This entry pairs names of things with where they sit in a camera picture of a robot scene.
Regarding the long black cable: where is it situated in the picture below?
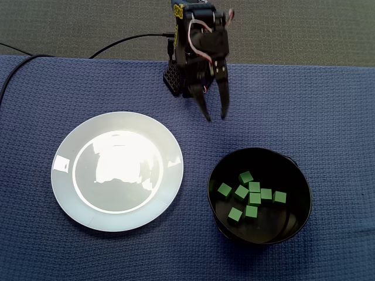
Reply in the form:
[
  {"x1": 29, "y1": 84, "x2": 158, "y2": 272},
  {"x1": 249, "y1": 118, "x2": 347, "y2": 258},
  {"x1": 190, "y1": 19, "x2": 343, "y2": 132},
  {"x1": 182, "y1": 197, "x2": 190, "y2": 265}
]
[{"x1": 0, "y1": 33, "x2": 176, "y2": 102}]

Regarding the black round container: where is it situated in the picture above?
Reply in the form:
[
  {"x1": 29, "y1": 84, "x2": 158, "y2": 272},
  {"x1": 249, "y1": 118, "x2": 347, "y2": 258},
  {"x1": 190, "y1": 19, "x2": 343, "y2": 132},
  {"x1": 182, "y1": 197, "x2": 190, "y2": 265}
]
[{"x1": 207, "y1": 147, "x2": 313, "y2": 246}]

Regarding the white round plate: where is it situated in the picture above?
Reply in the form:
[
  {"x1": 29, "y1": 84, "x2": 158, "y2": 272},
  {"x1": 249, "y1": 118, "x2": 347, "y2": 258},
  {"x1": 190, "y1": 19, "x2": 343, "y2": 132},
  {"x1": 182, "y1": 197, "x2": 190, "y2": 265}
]
[{"x1": 50, "y1": 111, "x2": 185, "y2": 233}]

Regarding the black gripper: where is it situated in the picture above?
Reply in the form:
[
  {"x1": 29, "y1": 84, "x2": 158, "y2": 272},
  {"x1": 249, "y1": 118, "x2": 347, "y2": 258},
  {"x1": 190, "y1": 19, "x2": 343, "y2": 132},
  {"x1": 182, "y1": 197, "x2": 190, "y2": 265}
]
[{"x1": 187, "y1": 25, "x2": 231, "y2": 122}]

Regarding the blue waffle cloth mat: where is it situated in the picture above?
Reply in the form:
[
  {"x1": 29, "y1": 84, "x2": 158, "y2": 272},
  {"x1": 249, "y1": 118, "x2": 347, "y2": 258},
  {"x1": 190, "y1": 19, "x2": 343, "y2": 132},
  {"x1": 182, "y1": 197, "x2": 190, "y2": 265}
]
[{"x1": 0, "y1": 54, "x2": 375, "y2": 281}]

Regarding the thin black cable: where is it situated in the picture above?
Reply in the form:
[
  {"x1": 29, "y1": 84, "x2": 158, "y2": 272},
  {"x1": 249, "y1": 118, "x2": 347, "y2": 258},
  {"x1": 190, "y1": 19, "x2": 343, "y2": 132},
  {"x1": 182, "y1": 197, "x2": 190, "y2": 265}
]
[{"x1": 0, "y1": 42, "x2": 33, "y2": 56}]

